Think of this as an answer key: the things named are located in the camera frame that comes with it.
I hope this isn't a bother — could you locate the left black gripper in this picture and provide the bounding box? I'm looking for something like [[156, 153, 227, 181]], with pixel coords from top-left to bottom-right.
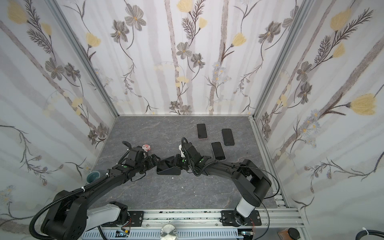
[[134, 153, 162, 173]]

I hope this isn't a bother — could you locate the light blue phone case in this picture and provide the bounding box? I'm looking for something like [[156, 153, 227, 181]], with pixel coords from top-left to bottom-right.
[[210, 141, 227, 161]]

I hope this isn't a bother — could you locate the pink phone case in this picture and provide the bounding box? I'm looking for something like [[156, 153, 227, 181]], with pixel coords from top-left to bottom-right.
[[196, 123, 208, 140]]

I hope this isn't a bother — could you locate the black phone case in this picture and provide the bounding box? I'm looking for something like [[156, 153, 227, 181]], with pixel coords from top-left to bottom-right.
[[221, 128, 235, 147], [157, 167, 181, 176]]

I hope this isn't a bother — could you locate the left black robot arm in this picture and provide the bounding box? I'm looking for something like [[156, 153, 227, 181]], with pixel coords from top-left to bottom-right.
[[29, 141, 161, 240]]

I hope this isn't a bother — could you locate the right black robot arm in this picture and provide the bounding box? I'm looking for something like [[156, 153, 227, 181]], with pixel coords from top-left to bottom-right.
[[180, 137, 272, 227]]

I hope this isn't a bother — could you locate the small pink figurine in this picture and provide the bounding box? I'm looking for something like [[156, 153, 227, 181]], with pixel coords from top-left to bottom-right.
[[142, 145, 151, 152]]

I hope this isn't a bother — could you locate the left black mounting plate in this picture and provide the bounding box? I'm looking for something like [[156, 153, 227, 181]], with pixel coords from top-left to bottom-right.
[[128, 211, 145, 227]]

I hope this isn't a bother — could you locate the black mounting plate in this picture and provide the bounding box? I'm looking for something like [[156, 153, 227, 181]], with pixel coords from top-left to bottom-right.
[[128, 211, 145, 227], [220, 210, 262, 227]]

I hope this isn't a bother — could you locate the teal ceramic cup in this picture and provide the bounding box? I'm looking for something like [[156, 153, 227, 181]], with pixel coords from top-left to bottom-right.
[[86, 171, 101, 184]]

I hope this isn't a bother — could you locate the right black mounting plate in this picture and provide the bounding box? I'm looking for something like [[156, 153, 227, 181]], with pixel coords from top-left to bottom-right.
[[220, 210, 262, 227]]

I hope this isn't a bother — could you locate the round silver knob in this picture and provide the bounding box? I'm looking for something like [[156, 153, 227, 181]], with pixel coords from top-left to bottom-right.
[[160, 224, 179, 240]]

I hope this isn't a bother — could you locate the brown box with black knob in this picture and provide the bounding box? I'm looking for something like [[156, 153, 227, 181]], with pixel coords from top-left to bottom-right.
[[278, 228, 301, 240]]

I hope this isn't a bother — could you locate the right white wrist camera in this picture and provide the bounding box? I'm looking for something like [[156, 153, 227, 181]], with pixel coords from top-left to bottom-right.
[[179, 145, 185, 158]]

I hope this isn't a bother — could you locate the white slotted cable duct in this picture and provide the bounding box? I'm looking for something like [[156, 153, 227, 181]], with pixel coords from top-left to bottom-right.
[[80, 229, 244, 240]]

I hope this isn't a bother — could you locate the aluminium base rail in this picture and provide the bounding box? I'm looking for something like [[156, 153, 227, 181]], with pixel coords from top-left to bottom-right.
[[53, 208, 310, 240]]

